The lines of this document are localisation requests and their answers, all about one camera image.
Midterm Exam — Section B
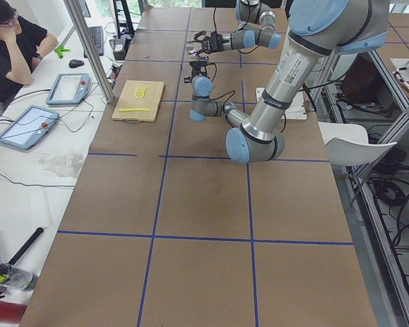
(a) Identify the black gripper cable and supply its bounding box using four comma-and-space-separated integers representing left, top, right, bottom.
183, 61, 236, 103

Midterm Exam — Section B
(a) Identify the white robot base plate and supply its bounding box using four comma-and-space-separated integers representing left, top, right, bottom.
255, 87, 308, 121

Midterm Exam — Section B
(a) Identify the bamboo cutting board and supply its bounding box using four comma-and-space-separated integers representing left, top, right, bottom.
112, 80, 165, 123

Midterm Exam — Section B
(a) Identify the black marker pen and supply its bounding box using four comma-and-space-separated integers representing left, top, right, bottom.
8, 227, 44, 265

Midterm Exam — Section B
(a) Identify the black keyboard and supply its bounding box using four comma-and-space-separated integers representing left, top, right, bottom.
88, 26, 104, 56

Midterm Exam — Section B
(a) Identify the aluminium frame post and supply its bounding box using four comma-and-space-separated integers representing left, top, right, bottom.
63, 0, 114, 104

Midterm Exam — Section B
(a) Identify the crumpled white tissue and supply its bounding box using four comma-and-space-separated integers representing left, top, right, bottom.
39, 148, 84, 178

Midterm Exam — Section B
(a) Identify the person in black shirt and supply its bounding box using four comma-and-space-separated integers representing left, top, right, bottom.
0, 1, 58, 104

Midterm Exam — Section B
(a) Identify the white chair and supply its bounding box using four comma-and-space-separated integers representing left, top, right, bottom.
318, 122, 397, 166

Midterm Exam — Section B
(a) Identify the teach pendant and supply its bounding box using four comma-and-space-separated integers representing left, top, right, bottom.
0, 106, 59, 150
46, 73, 91, 106

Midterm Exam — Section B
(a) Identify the yellow plastic knife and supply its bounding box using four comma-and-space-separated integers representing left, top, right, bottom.
118, 107, 150, 112

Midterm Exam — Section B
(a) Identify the black computer mouse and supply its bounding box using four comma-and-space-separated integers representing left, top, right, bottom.
68, 59, 85, 69

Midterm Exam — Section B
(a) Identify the green plastic clamp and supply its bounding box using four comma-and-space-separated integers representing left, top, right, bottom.
54, 45, 70, 59

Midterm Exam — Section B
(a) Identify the near teach pendant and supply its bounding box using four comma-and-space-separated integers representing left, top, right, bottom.
0, 106, 59, 150

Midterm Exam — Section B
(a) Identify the far teach pendant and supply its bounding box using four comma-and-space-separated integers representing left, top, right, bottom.
46, 73, 91, 106

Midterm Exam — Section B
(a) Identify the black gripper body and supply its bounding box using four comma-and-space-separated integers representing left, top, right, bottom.
204, 31, 224, 53
191, 64, 207, 78

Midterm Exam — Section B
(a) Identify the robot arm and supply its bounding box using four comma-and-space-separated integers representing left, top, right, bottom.
188, 1, 281, 61
190, 1, 389, 164

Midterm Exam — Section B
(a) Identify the plastic water bottle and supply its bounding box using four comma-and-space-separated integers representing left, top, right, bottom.
0, 262, 39, 292

